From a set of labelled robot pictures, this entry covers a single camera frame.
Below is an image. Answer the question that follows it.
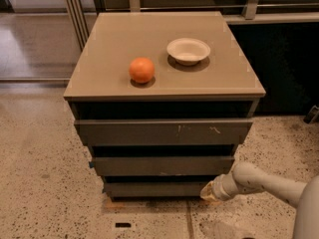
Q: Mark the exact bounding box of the metal window frame rail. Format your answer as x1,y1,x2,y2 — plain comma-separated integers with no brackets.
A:
65,0,89,50

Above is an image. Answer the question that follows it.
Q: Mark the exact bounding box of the grey top drawer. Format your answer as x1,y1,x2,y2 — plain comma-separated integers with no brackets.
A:
75,119,252,146

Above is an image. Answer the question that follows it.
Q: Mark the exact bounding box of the white paper bowl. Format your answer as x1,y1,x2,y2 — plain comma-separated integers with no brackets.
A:
166,38,210,66

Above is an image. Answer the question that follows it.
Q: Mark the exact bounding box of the grey middle drawer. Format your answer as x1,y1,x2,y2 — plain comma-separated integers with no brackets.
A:
90,156,234,176

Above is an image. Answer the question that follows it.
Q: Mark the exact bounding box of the grey drawer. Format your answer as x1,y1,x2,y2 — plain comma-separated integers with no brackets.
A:
104,181,207,198
75,119,252,146
90,156,234,176

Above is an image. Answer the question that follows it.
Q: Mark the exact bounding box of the dark object at right edge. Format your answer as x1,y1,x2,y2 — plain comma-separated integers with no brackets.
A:
303,106,319,123

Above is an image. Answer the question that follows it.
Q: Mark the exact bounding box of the grey bottom drawer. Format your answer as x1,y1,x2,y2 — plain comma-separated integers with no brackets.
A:
104,181,207,198

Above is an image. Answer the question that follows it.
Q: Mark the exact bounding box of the orange fruit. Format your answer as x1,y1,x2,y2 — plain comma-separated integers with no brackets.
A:
129,57,155,84

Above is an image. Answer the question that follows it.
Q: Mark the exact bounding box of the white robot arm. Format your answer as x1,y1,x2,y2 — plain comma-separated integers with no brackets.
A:
200,162,319,239

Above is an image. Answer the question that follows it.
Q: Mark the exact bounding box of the grey drawer cabinet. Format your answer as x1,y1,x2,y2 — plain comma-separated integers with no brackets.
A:
63,11,267,203

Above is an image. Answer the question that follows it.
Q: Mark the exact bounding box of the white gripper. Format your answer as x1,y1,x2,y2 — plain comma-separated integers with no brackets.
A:
200,174,238,202

